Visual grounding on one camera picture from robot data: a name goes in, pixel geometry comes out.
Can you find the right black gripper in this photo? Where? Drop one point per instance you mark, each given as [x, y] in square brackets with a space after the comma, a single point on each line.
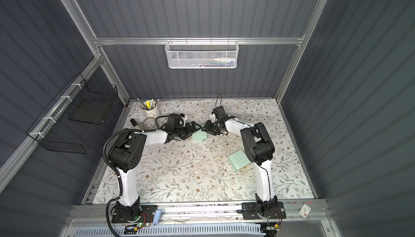
[211, 128]

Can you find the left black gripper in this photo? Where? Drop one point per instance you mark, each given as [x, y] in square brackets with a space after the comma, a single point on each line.
[188, 130]

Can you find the mint jewelry box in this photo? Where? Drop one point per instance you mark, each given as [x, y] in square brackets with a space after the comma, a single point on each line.
[199, 136]
[238, 160]

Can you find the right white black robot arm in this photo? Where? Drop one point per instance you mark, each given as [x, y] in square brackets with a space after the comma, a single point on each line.
[258, 148]

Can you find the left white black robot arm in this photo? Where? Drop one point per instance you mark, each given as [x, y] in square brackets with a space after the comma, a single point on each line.
[123, 151]

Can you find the floral table mat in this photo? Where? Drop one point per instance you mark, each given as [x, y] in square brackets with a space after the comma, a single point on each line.
[194, 171]

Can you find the clear tape roll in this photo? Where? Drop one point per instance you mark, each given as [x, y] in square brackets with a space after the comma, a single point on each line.
[148, 123]

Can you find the white pen holder cup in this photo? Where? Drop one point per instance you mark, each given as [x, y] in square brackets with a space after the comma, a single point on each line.
[150, 107]

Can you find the black marker pen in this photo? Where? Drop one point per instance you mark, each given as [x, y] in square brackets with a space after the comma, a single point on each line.
[135, 124]

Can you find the white perforated front panel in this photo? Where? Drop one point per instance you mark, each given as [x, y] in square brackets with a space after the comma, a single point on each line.
[191, 230]

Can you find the white square tag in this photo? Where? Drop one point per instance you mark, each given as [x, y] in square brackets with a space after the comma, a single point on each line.
[304, 211]

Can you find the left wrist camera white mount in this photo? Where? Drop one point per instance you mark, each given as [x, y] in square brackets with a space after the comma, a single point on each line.
[183, 119]

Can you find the white wire wall basket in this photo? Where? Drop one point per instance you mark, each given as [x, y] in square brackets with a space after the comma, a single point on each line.
[210, 54]

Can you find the blue cylinder on rail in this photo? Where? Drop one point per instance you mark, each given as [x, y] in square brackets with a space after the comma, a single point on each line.
[157, 216]

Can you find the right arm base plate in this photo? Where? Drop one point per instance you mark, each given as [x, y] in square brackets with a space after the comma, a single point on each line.
[252, 211]

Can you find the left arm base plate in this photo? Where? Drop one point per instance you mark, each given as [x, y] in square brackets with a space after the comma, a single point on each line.
[138, 214]

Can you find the black wire side basket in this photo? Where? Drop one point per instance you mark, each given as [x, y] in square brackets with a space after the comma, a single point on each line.
[71, 125]

